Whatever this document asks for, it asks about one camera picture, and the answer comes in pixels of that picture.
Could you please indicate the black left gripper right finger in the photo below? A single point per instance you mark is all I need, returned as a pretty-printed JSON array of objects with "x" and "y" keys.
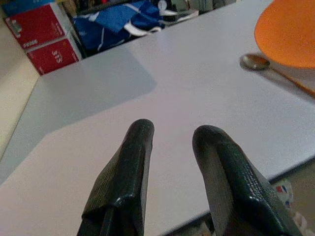
[{"x": 241, "y": 186}]

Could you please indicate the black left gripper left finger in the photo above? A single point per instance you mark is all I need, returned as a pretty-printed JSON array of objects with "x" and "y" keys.
[{"x": 123, "y": 177}]

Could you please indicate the metal spoon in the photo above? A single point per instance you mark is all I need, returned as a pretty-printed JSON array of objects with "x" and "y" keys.
[{"x": 254, "y": 61}]

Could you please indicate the orange plate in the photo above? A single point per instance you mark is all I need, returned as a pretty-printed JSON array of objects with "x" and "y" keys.
[{"x": 290, "y": 34}]

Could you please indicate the white red blue patterned cloth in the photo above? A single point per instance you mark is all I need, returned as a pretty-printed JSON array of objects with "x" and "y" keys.
[{"x": 284, "y": 189}]

